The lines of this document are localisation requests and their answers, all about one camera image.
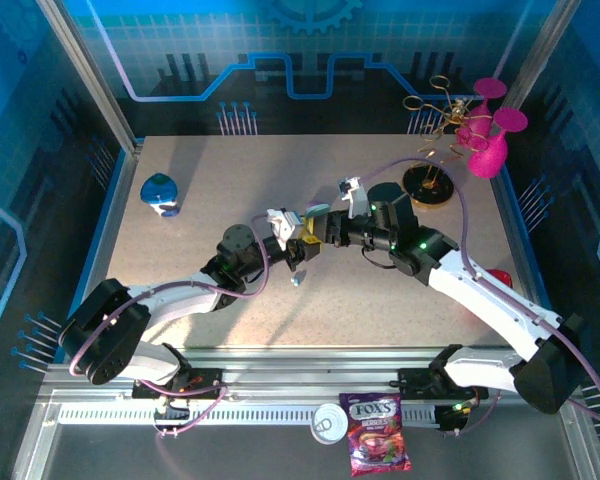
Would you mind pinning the green earbud charging case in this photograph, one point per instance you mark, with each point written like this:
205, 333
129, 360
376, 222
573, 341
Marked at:
317, 210

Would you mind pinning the small grey piece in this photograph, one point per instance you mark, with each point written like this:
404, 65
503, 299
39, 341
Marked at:
296, 281

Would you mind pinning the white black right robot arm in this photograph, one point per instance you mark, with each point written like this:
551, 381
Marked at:
480, 295

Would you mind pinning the blue white figurine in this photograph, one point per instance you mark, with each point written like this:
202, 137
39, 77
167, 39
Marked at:
157, 190

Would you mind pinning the pink stemmed glass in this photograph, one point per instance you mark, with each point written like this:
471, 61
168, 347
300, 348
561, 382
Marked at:
490, 89
487, 160

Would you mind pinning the red plastic object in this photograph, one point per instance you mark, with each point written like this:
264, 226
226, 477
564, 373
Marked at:
500, 276

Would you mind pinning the purple Fox's candy bag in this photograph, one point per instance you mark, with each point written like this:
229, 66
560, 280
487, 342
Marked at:
375, 435

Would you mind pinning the black controller box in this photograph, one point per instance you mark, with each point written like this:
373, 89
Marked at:
452, 419

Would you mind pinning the aluminium frame rail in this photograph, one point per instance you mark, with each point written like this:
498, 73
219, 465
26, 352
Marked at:
305, 372

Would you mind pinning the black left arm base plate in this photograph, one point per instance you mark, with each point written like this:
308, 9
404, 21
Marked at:
205, 382

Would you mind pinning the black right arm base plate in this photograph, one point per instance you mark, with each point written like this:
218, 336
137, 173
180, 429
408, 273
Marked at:
415, 382

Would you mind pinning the aluminium frame post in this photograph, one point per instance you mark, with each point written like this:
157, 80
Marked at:
542, 50
87, 75

